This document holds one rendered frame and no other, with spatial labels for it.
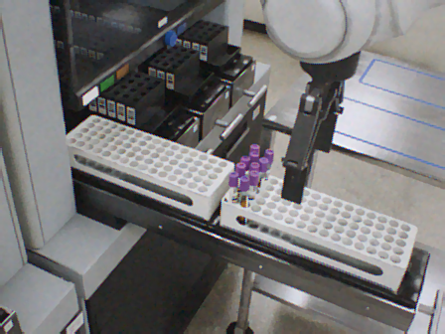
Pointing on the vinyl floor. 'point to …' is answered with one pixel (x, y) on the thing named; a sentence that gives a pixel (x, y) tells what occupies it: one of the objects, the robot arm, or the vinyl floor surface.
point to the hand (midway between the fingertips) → (308, 167)
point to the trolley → (378, 112)
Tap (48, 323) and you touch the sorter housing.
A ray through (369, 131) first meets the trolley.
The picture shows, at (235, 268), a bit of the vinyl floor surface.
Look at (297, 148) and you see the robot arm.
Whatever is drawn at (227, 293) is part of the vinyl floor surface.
